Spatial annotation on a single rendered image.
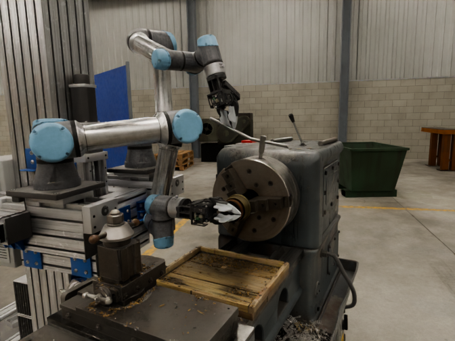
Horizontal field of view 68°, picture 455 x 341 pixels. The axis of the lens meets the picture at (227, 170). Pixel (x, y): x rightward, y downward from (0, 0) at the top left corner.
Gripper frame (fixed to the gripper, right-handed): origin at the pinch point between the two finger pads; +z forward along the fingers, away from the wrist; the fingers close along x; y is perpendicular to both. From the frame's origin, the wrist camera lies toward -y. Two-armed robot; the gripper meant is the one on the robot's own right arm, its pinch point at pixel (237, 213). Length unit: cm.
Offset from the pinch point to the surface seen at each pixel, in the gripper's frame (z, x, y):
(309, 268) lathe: 15.8, -28.8, -31.0
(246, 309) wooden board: 12.9, -18.4, 21.6
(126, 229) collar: -8.0, 6.2, 40.8
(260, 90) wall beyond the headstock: -391, 116, -955
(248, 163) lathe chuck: -3.5, 14.3, -15.5
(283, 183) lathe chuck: 9.9, 8.1, -15.5
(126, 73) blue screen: -383, 108, -346
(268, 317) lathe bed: 12.0, -31.1, 3.9
